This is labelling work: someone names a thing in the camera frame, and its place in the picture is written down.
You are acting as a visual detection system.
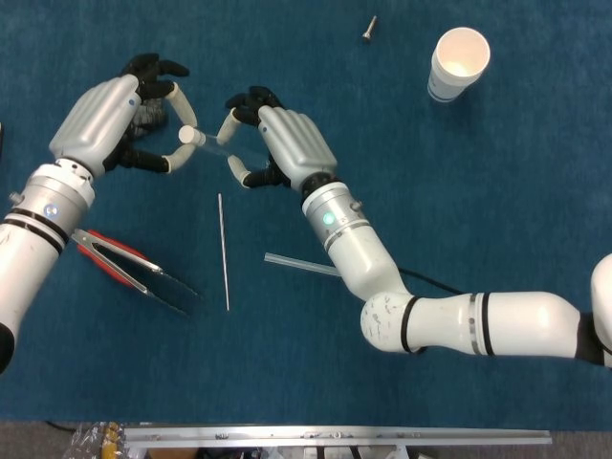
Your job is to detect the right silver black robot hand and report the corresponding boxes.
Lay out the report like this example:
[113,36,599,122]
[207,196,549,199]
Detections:
[217,85,339,191]

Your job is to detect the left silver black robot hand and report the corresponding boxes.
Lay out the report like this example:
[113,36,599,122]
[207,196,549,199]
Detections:
[48,53,199,177]

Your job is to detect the transparent glass test tube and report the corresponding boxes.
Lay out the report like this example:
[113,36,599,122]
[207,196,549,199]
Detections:
[193,131,272,168]

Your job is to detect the black grey work glove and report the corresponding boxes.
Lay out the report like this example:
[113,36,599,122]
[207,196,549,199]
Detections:
[126,98,169,140]

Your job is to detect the thin white rod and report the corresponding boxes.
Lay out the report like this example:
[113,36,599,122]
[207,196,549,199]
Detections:
[217,192,231,313]

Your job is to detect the metal bolt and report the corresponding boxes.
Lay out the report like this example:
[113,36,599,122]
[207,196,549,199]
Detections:
[361,14,380,45]

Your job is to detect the white paper cup stack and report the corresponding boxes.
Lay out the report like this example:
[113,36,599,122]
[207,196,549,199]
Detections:
[426,26,492,104]

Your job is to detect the blue carpet table cover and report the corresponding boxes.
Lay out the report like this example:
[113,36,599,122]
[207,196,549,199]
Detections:
[0,0,612,431]

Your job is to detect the crumpled clear plastic bag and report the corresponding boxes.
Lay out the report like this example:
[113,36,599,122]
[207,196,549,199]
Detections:
[71,421,126,459]

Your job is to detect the metal tongs with red handles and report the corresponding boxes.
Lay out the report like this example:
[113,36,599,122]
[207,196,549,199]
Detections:
[71,228,204,317]

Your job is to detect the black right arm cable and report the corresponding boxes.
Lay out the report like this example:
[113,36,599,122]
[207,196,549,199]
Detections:
[399,267,465,295]

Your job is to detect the aluminium frame rail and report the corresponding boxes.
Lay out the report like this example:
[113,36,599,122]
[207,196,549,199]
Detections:
[122,426,553,449]

